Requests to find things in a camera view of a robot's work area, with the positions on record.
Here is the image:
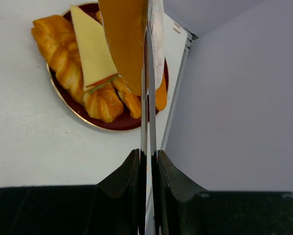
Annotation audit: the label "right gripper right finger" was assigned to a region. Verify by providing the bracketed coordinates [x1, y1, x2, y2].
[156, 150, 293, 235]

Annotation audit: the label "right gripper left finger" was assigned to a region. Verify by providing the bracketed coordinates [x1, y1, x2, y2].
[0, 150, 140, 235]

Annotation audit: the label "metal tongs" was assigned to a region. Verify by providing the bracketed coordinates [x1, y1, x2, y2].
[141, 0, 165, 235]

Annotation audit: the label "fake bread slice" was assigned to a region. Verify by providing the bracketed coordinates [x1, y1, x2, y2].
[112, 76, 141, 119]

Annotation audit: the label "long orange bread loaf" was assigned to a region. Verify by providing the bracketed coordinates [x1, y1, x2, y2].
[156, 74, 167, 111]

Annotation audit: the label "triangular fake sandwich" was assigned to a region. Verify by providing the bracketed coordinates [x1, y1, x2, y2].
[70, 5, 118, 92]

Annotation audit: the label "braided fake bread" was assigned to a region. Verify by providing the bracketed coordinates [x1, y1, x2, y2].
[31, 15, 124, 123]

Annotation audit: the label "orange oval bread slice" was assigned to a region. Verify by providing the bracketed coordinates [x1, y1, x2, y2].
[98, 0, 148, 96]

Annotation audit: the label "fake croissant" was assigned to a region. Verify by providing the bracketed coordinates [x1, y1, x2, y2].
[95, 11, 103, 24]

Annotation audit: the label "red round tray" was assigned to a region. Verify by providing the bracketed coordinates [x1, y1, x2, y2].
[46, 1, 169, 132]

